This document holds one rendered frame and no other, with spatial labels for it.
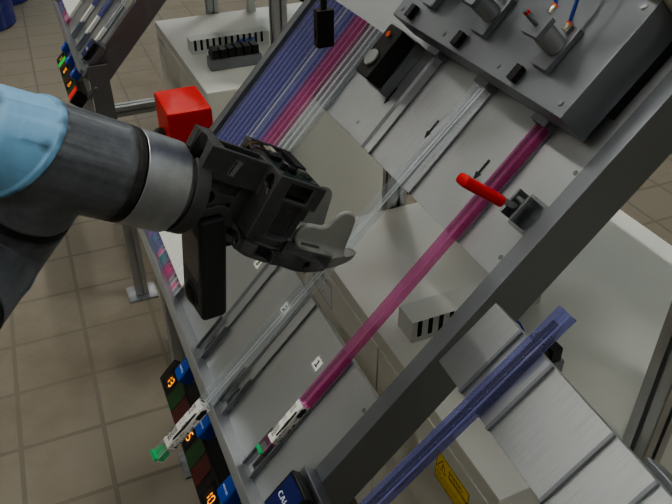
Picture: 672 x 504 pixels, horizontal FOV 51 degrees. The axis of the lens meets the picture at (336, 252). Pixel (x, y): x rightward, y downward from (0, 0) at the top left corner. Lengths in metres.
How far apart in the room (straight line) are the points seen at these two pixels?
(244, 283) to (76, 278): 1.50
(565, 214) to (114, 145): 0.42
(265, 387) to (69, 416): 1.17
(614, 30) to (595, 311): 0.69
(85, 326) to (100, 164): 1.78
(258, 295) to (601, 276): 0.70
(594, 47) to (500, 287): 0.24
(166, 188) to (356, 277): 0.82
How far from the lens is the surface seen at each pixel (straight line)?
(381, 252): 1.39
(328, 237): 0.66
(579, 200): 0.72
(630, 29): 0.73
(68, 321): 2.32
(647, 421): 1.04
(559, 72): 0.74
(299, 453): 0.84
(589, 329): 1.29
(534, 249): 0.71
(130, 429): 1.95
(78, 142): 0.51
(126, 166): 0.52
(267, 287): 0.98
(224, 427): 0.93
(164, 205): 0.54
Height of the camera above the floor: 1.43
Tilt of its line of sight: 36 degrees down
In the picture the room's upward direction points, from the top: straight up
